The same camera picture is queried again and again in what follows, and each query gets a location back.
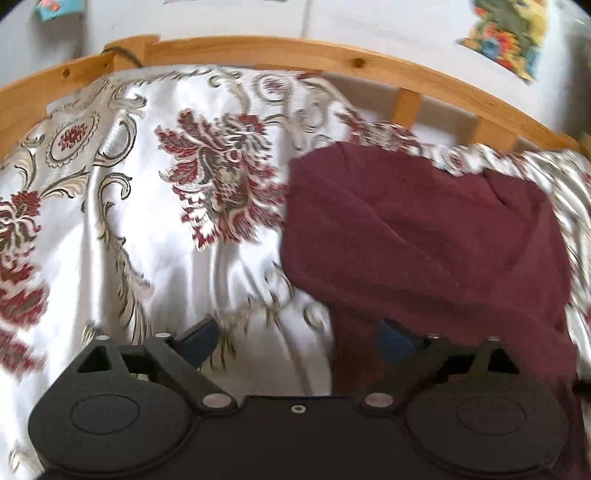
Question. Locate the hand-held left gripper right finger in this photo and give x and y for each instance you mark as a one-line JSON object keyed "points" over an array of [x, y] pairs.
{"points": [[396, 344]]}

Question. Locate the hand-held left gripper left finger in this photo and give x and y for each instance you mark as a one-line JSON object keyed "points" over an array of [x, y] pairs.
{"points": [[199, 344]]}

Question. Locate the maroon knit garment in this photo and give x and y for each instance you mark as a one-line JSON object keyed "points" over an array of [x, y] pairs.
{"points": [[415, 240]]}

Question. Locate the white floral satin bedspread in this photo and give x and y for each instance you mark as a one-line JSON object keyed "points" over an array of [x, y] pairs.
{"points": [[138, 207]]}

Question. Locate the colourful landscape poster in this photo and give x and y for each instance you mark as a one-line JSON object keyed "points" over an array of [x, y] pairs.
{"points": [[505, 34]]}

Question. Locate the curled cartoon girl poster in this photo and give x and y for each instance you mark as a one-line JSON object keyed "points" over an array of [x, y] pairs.
{"points": [[57, 8]]}

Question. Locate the wooden bed frame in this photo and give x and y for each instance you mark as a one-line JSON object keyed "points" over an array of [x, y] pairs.
{"points": [[286, 57]]}

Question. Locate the white wall pipe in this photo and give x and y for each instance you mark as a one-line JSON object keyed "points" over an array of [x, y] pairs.
{"points": [[304, 18]]}

